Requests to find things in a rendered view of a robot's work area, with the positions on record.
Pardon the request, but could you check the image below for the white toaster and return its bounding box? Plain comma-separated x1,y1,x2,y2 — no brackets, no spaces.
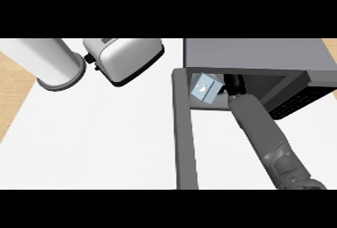
81,38,165,88

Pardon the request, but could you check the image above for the pale blue milk carton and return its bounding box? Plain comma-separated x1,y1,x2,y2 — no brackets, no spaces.
189,72,223,104

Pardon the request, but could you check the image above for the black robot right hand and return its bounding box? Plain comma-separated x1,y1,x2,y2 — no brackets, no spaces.
218,73,246,97

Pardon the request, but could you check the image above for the dark grey microwave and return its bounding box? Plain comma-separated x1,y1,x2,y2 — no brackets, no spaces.
183,38,337,121

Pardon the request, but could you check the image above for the dark grey microwave door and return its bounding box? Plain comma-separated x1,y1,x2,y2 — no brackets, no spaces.
170,68,199,191

